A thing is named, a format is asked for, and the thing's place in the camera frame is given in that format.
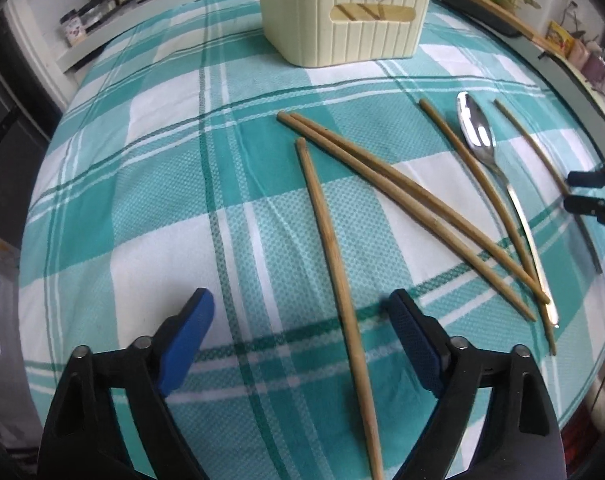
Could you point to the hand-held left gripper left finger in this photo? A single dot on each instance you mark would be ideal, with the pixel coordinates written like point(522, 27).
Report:
point(185, 345)

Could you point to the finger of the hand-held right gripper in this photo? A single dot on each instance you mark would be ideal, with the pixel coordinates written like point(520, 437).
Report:
point(594, 177)
point(589, 205)

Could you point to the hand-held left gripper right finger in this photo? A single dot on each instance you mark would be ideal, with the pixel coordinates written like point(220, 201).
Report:
point(415, 340)

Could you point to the cream utensil holder box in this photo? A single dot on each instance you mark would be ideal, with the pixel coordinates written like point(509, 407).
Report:
point(312, 15)

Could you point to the purple bottle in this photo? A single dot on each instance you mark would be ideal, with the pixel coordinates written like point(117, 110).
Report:
point(597, 66)

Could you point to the large steel spoon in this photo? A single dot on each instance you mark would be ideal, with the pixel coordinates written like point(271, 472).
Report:
point(477, 130)

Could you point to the teal checked tablecloth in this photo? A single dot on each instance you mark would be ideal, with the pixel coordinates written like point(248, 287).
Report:
point(157, 210)

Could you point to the yellow packet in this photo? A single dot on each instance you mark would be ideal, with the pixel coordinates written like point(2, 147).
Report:
point(559, 37)

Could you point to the red stool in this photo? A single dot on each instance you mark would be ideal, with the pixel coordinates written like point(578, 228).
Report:
point(579, 432)

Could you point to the wooden cutting board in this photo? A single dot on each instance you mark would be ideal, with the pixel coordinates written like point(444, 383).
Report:
point(492, 12)

